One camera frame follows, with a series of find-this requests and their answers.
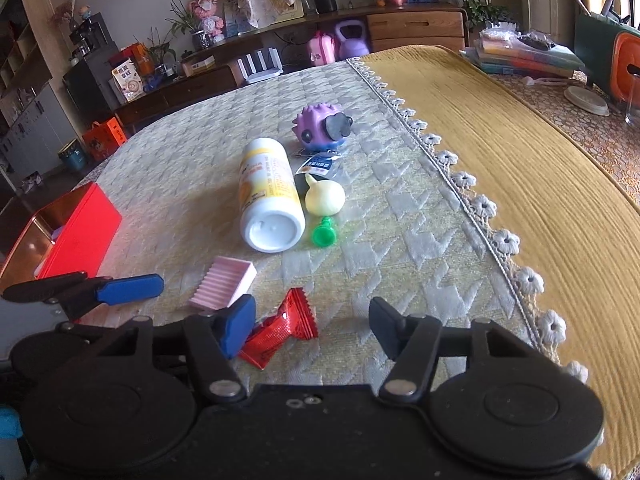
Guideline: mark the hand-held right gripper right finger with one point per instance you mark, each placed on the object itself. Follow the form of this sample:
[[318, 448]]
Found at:
[[387, 327]]

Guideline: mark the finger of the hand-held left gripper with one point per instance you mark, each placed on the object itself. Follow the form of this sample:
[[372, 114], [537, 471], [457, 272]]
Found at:
[[130, 290]]

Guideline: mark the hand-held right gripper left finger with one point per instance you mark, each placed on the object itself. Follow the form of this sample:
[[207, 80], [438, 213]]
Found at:
[[235, 325]]

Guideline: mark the pink ribbed soap dish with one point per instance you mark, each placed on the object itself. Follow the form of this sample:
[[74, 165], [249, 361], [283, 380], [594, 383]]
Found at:
[[225, 282]]

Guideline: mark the red candy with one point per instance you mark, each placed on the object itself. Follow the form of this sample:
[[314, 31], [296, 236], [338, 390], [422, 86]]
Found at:
[[285, 327]]

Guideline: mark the red tin box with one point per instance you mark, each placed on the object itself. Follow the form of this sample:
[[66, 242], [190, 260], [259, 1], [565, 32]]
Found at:
[[85, 230]]

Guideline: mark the small green plastic cap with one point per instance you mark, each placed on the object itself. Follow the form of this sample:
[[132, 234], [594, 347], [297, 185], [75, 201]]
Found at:
[[324, 235]]

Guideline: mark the white bottle yellow label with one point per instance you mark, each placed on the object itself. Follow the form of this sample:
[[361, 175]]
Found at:
[[270, 195]]

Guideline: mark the cream squeeze toy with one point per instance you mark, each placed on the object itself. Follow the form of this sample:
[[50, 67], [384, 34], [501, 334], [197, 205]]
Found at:
[[325, 197]]

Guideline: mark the pale quilted table cloth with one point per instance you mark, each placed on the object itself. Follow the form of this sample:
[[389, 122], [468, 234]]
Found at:
[[400, 220]]

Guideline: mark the teal bin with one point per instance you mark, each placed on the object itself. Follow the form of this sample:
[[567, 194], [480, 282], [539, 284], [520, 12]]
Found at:
[[75, 157]]

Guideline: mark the orange gift bag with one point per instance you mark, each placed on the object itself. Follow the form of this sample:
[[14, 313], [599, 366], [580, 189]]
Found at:
[[102, 140]]

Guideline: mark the blue white packet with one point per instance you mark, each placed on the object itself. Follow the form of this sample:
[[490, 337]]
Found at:
[[320, 165]]

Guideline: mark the yellow table cloth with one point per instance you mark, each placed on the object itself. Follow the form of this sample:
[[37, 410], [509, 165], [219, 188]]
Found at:
[[550, 210]]

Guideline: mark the printed snack bag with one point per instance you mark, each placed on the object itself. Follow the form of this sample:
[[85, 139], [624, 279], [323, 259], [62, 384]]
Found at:
[[127, 82]]

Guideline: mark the black mini fridge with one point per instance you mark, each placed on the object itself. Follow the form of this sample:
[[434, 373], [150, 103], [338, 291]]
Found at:
[[90, 85]]

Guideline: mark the purple spiky toy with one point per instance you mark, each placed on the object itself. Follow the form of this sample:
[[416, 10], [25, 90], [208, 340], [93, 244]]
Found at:
[[315, 127]]

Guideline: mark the small cardboard box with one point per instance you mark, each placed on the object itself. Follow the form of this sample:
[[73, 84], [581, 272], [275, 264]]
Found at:
[[198, 66]]

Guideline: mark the red gift bag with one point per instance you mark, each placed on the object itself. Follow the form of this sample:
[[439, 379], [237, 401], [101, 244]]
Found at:
[[130, 55]]

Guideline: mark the white router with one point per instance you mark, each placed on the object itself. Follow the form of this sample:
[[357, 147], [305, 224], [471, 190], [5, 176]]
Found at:
[[260, 67]]

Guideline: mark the black coffee machine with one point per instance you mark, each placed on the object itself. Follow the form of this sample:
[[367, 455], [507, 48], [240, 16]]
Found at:
[[87, 35]]

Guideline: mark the potted orchid plant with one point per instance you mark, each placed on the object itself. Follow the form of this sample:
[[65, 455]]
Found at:
[[200, 40]]

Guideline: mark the purple kettlebell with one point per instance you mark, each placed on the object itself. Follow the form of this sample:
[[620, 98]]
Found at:
[[352, 45]]

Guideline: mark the pink toy case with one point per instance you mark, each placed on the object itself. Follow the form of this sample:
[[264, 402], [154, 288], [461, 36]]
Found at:
[[321, 50]]

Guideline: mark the pink plush doll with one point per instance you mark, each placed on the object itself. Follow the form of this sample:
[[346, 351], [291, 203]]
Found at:
[[207, 15]]

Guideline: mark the stack of books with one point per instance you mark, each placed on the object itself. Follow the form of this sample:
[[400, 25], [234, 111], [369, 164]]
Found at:
[[520, 57]]

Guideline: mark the white plate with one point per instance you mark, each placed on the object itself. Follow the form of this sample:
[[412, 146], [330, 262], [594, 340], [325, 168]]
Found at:
[[586, 101]]

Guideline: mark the wooden TV cabinet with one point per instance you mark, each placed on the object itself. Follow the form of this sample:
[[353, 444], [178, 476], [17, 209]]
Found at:
[[415, 25]]

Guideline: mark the drinking glass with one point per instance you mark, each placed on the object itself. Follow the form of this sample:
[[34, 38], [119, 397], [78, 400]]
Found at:
[[632, 105]]

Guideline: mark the green orange desk organiser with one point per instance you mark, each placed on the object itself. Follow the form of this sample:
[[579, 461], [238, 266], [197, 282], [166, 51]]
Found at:
[[605, 55]]

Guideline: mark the wooden wall shelf cabinet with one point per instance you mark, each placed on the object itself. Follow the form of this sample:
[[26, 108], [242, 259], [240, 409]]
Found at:
[[25, 85]]

